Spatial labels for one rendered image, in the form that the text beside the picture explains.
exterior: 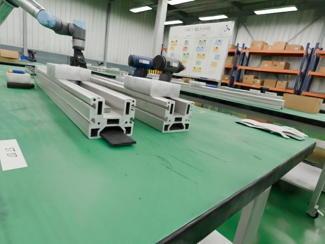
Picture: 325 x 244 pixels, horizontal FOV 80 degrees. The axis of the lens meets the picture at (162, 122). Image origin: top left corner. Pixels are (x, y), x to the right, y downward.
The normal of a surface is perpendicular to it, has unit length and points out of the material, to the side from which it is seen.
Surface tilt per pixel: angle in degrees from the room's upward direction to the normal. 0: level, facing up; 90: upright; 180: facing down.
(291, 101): 89
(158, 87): 90
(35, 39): 90
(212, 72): 90
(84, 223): 0
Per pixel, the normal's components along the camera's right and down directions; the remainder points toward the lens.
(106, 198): 0.15, -0.96
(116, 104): -0.78, 0.04
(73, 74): 0.61, 0.28
